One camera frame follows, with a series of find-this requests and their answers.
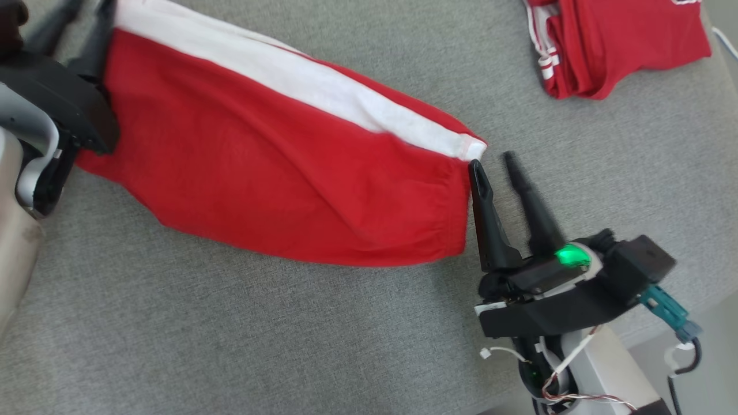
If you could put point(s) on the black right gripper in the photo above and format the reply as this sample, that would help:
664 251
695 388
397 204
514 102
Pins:
548 305

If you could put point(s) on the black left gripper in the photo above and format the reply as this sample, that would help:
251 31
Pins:
69 98

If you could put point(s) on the red white jersey shirt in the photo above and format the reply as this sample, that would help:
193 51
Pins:
611 40

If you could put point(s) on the red shorts white stripe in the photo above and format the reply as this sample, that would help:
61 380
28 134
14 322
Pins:
277 167

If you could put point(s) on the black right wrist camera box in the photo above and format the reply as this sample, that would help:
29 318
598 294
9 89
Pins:
640 265

